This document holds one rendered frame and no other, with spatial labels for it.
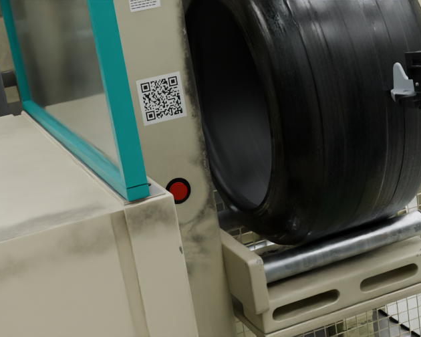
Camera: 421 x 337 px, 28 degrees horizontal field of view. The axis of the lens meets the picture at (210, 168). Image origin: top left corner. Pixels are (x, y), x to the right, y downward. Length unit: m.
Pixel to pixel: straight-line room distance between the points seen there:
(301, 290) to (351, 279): 0.10
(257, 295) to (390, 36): 0.46
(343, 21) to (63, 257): 0.74
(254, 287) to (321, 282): 0.14
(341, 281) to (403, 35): 0.43
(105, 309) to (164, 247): 0.07
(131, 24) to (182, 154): 0.23
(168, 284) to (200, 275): 0.75
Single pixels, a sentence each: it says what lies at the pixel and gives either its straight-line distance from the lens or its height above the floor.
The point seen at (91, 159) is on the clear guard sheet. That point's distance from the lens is 0.80.
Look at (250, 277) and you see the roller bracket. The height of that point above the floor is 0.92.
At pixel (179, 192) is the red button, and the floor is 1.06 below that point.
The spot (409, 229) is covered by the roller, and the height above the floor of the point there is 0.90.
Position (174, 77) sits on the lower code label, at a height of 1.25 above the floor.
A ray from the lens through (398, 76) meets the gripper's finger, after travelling 1.27.
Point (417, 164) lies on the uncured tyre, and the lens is 1.41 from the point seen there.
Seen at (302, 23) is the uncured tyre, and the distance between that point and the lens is 1.29.
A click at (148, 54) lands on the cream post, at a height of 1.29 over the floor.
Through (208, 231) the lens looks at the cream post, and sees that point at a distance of 1.45.
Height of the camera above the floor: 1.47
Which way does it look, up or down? 16 degrees down
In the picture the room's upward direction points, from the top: 9 degrees counter-clockwise
